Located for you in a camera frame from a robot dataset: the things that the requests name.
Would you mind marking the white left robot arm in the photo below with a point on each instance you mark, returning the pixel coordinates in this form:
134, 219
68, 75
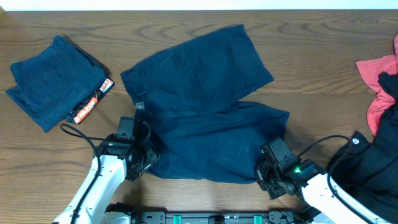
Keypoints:
120, 158

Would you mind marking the folded navy shorts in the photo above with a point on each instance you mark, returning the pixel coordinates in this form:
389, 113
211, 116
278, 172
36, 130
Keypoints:
50, 85

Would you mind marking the red garment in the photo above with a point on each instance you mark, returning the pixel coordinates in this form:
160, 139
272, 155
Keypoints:
370, 71

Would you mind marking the black garment with logo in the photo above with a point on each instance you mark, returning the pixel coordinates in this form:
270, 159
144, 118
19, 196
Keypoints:
368, 170

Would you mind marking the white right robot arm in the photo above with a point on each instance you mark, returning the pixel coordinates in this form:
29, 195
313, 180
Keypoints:
327, 201

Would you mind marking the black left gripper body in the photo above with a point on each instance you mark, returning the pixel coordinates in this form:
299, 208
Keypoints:
147, 157

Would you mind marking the navy blue shorts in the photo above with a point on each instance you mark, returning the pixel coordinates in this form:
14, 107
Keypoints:
193, 99

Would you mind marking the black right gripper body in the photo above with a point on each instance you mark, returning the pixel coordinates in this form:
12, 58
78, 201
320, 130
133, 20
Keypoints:
268, 180

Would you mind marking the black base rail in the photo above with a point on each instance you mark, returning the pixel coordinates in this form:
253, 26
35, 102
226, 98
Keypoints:
205, 217

